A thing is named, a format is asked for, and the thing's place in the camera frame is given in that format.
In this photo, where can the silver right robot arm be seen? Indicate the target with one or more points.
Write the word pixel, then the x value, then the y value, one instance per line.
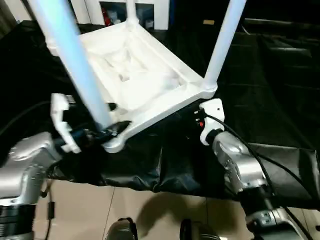
pixel 240 170

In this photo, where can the black work mat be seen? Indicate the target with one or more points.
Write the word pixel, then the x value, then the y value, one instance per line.
pixel 270 100

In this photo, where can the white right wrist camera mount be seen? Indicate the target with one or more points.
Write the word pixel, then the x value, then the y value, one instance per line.
pixel 212 117

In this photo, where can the white plastic table top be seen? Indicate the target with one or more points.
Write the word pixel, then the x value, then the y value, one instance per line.
pixel 145 75

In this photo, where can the white cabinet with glass doors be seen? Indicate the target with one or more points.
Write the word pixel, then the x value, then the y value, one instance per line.
pixel 100 10

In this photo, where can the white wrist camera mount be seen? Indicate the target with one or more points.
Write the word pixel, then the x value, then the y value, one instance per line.
pixel 62 120
pixel 212 117

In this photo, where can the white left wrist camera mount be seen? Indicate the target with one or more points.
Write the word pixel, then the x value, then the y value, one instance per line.
pixel 62 120

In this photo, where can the black furniture with yellow label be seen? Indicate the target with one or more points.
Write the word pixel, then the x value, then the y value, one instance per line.
pixel 270 12

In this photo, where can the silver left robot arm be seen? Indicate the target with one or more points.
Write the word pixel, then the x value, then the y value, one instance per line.
pixel 25 170

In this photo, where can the black left robot foot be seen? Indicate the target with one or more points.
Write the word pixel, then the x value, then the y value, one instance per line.
pixel 121 230

